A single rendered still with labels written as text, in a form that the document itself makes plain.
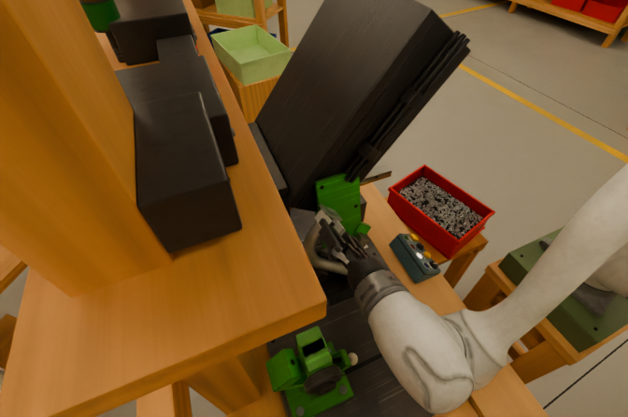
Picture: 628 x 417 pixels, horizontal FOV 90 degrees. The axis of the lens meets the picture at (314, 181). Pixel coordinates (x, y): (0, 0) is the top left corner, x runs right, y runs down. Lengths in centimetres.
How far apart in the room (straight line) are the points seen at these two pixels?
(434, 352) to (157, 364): 35
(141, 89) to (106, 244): 21
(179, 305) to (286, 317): 9
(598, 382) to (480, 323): 167
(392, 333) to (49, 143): 46
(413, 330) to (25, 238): 45
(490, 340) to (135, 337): 53
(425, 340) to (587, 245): 25
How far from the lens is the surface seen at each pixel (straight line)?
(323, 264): 86
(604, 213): 54
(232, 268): 32
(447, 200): 132
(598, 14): 590
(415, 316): 54
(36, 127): 24
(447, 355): 52
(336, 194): 78
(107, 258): 32
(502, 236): 251
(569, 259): 57
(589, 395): 224
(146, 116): 36
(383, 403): 93
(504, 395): 102
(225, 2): 352
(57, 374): 34
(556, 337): 121
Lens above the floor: 181
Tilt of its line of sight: 46 degrees down
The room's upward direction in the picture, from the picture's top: 1 degrees counter-clockwise
